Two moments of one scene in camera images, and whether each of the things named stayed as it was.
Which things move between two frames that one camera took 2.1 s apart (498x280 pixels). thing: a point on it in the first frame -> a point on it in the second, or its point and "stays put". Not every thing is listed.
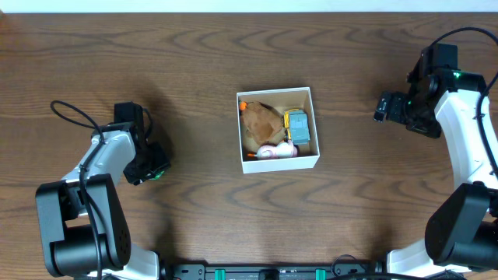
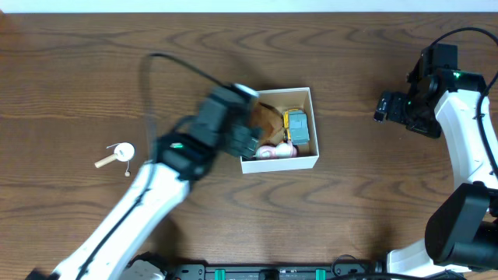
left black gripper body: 147,169 -> 241,138
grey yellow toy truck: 296,123 stays put
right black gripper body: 416,116 stays put
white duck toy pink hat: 281,150 stays put
